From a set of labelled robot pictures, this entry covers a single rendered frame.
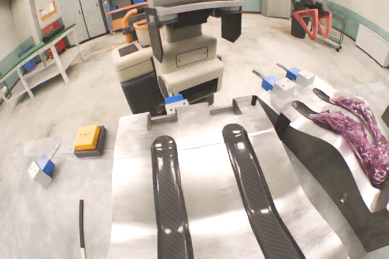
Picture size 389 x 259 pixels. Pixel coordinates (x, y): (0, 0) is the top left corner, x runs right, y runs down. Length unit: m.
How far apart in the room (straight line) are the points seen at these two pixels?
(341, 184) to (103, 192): 0.46
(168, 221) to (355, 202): 0.32
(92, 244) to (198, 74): 0.57
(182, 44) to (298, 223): 0.54
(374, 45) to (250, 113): 6.64
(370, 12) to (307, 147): 7.71
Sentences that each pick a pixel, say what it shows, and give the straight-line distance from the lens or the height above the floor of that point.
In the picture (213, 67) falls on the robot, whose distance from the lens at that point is 0.61.
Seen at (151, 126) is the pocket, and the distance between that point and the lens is 0.32.
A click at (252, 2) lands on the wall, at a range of 6.20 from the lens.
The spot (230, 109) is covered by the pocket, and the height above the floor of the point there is 0.87.
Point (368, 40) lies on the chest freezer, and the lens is 6.94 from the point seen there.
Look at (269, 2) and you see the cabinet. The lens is 5.94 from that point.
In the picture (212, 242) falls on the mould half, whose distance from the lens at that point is 0.20.
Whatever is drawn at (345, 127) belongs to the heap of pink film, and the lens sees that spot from 0.34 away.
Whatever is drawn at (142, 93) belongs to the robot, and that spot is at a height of 0.60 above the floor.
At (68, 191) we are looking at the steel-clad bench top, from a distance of 0.43.
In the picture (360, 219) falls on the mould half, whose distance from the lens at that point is 0.39.
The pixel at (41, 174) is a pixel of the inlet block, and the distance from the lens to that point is 0.47.
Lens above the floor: 1.09
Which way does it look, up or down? 44 degrees down
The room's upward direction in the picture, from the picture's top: 6 degrees counter-clockwise
